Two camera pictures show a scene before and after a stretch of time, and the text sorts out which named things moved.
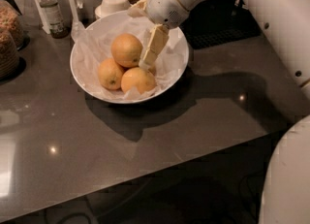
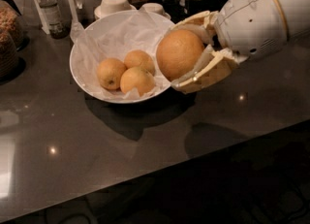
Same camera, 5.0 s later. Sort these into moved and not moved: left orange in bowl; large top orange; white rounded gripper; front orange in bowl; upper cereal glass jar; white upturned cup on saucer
Moved: large top orange; white rounded gripper
Not moved: left orange in bowl; upper cereal glass jar; white upturned cup on saucer; front orange in bowl
